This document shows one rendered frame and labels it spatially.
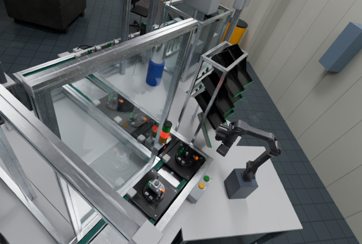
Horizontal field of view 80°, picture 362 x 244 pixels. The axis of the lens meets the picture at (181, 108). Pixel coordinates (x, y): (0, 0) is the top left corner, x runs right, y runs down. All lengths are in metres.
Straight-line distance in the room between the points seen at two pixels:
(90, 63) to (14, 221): 1.21
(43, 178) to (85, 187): 1.33
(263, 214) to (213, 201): 0.38
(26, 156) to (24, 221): 0.42
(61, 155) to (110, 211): 0.12
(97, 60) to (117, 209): 0.34
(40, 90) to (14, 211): 1.19
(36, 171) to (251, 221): 1.47
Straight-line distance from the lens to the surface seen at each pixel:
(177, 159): 1.59
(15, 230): 1.59
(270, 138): 1.30
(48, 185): 1.65
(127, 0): 1.98
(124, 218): 0.33
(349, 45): 3.37
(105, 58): 0.57
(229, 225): 1.67
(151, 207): 1.44
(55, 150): 0.39
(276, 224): 1.86
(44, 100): 0.54
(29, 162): 1.76
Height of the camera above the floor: 2.31
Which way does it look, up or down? 43 degrees down
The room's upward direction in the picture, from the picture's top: 19 degrees clockwise
